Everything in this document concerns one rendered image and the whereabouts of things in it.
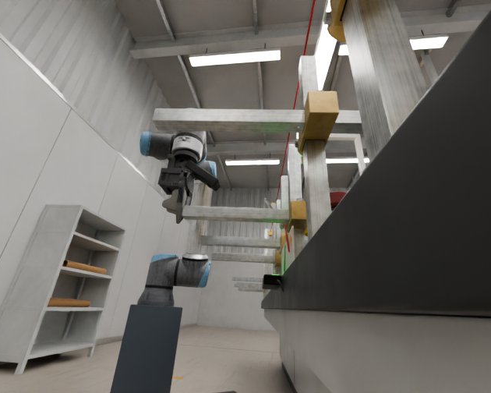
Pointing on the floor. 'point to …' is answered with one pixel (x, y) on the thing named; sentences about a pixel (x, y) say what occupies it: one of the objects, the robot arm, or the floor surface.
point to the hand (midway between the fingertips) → (181, 218)
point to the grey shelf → (57, 288)
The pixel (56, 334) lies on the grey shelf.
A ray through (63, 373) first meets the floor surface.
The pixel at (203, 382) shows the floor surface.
